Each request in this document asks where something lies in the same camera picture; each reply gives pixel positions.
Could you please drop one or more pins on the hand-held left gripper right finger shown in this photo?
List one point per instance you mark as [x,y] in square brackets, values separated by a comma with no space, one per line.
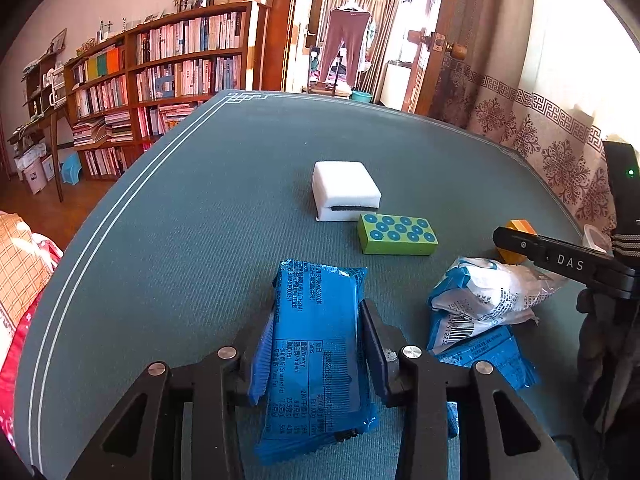
[377,355]

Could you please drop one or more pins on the blue plastic stool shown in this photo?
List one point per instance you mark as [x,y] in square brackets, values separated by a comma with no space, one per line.
[71,170]

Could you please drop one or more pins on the white foam block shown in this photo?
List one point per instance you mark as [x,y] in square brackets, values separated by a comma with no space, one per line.
[345,180]

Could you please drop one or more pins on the person's right hand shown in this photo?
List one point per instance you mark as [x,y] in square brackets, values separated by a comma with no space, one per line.
[605,350]

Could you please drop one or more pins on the blue basin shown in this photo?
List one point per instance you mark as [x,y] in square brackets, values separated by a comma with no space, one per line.
[361,97]

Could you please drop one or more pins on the blue snack packet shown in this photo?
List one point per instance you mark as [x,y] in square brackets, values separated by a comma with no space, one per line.
[315,335]
[495,355]

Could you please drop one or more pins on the white storage bins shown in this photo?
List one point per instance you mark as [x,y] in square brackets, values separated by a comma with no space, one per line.
[35,172]

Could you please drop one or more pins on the orange checked blanket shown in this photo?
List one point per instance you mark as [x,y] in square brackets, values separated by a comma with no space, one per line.
[20,260]

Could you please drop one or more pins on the small picture frame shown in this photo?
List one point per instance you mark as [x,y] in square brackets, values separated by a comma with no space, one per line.
[59,40]

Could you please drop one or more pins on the wooden chair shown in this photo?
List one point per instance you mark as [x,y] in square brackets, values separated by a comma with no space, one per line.
[327,90]

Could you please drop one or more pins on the orange and yellow toy block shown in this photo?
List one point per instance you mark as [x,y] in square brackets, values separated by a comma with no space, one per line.
[520,226]

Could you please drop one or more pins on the hanging purple pants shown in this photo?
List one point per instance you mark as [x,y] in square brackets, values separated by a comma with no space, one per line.
[345,35]

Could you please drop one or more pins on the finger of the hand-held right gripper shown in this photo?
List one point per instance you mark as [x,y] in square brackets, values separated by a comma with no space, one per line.
[520,245]

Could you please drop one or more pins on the green block with blue dots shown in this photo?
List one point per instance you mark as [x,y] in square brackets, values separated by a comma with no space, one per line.
[395,230]

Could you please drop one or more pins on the wooden bookshelf with books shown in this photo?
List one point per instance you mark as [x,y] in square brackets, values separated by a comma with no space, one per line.
[175,40]

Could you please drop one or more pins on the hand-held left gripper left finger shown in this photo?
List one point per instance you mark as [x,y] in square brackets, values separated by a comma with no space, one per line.
[245,375]

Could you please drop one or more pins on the clear plastic container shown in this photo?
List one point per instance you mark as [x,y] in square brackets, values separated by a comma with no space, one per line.
[595,240]

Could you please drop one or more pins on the wooden door knob set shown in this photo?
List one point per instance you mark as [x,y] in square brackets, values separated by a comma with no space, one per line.
[457,51]

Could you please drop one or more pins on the white and blue plastic bag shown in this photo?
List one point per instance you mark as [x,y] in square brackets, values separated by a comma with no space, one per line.
[490,290]

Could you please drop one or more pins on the patterned curtain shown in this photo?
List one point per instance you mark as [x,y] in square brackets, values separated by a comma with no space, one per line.
[540,135]

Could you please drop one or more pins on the wooden door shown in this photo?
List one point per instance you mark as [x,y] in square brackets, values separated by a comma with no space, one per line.
[431,5]

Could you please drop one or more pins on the red floral cloth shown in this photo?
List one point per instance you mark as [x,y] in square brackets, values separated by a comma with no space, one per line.
[15,360]

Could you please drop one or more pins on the wooden desk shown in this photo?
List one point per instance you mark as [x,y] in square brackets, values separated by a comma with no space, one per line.
[47,110]

